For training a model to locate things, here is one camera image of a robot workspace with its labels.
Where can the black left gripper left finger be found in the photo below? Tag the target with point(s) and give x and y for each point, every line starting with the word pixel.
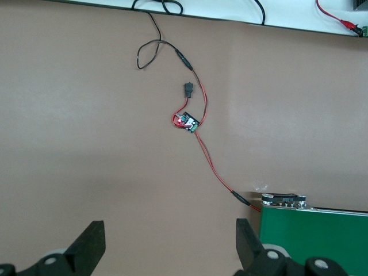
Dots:
pixel 86 247

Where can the green conveyor belt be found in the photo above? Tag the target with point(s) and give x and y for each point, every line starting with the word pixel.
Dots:
pixel 316 235

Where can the red clip lead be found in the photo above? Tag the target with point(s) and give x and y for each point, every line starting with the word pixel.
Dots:
pixel 349 24

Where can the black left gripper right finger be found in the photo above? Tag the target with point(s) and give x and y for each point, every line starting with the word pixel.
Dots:
pixel 247 244

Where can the small black controller circuit board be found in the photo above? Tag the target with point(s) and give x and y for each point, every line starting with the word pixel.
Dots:
pixel 188 122

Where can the black inline rocker switch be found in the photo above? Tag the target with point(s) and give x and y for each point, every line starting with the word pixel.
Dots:
pixel 188 89

